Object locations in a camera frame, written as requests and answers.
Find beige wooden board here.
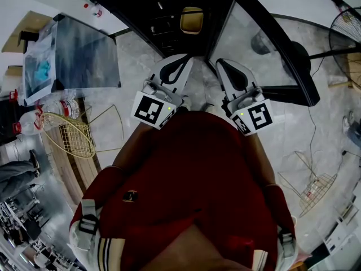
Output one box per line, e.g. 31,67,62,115
1,10,56,53

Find beige cardboard piece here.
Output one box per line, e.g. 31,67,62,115
328,80,355,90

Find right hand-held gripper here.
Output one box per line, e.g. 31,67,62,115
215,58,274,137

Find person in red shirt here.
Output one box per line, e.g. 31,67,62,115
69,110,297,271

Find clear water bottle red label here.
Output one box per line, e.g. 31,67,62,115
52,97,81,119

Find person's right forearm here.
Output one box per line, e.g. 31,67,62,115
242,131,276,186

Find black mesh trash bin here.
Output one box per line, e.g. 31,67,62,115
250,29,279,56

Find black case red latches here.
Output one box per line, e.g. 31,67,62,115
0,90,40,147

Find turquoise crumpled cloth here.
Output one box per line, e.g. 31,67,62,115
35,60,52,81

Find wooden plank board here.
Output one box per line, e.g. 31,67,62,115
42,120,102,206

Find black standing fan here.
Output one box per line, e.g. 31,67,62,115
287,6,361,92

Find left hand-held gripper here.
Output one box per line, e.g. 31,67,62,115
131,54,194,130

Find yellow square container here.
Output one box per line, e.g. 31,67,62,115
179,6,204,36

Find dark glossy table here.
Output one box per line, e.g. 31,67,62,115
22,13,122,107

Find clear large water bottle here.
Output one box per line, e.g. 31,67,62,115
17,103,57,137

